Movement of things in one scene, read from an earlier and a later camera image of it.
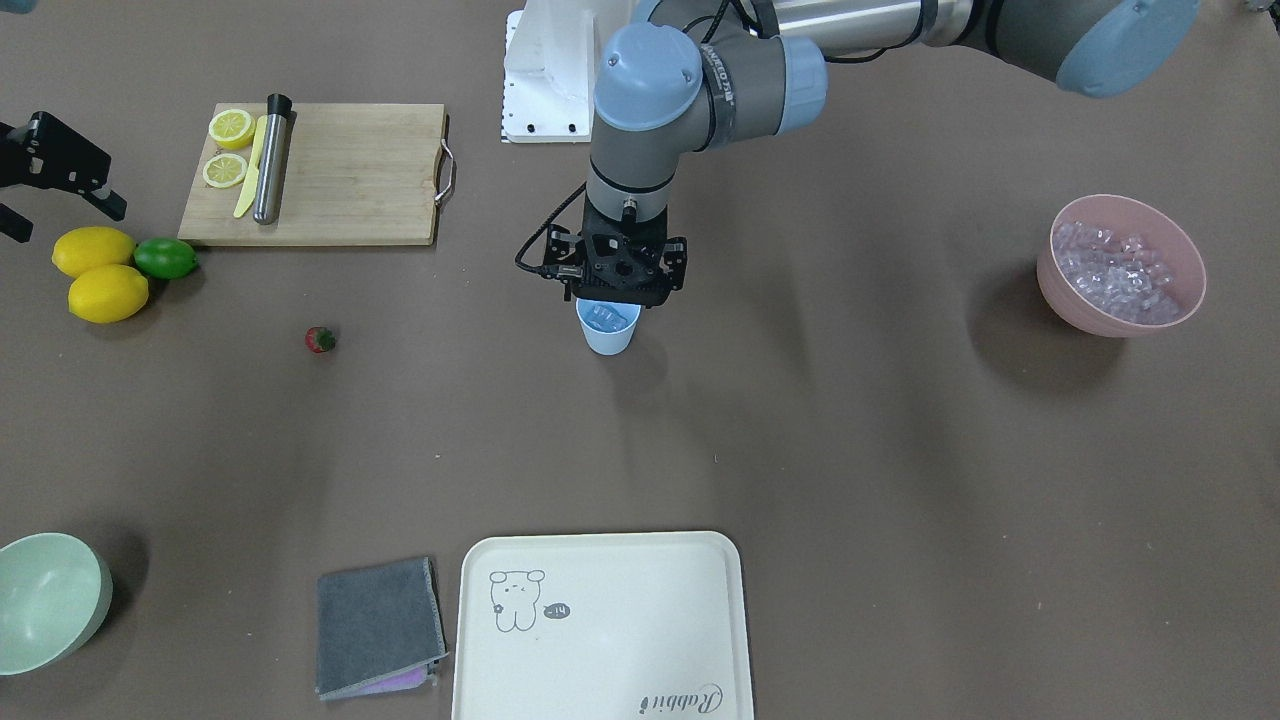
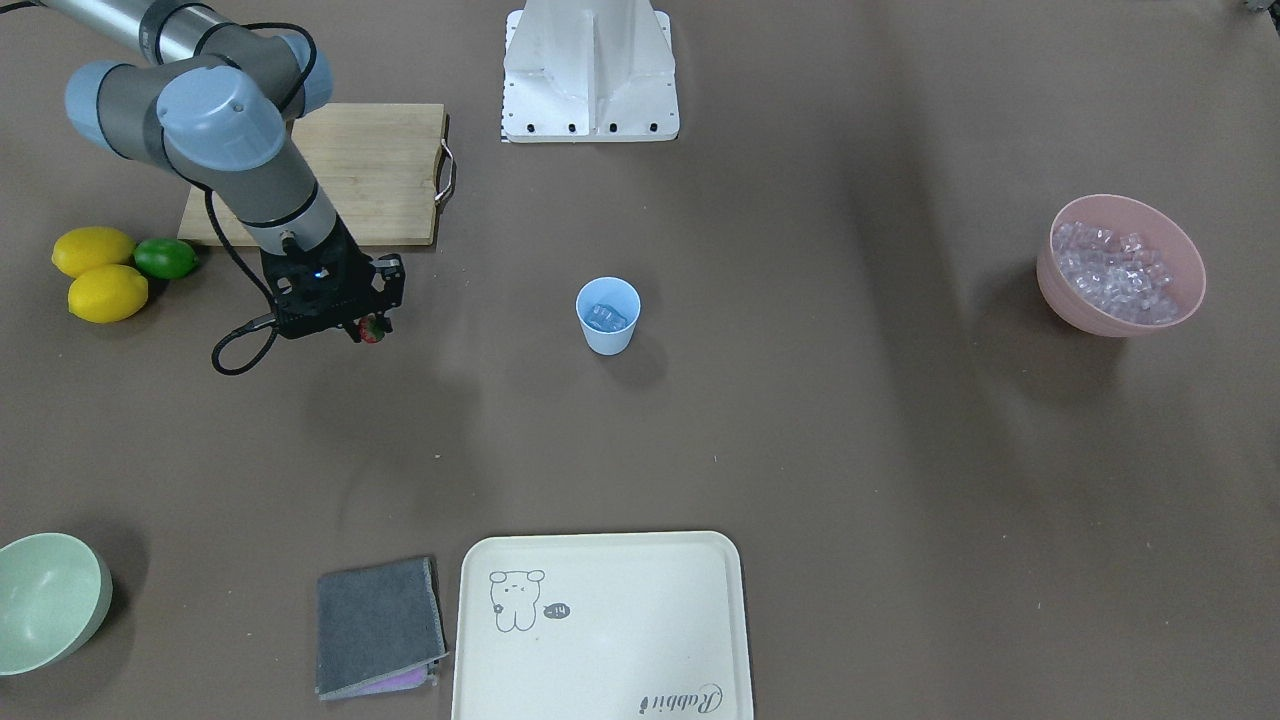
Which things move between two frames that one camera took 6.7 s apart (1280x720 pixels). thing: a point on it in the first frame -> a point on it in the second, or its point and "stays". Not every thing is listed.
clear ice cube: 606,317 stays
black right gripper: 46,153 -> 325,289
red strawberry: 319,339 -> 370,330
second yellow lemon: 107,293 stays
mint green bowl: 56,590 stays
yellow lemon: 81,249 stays
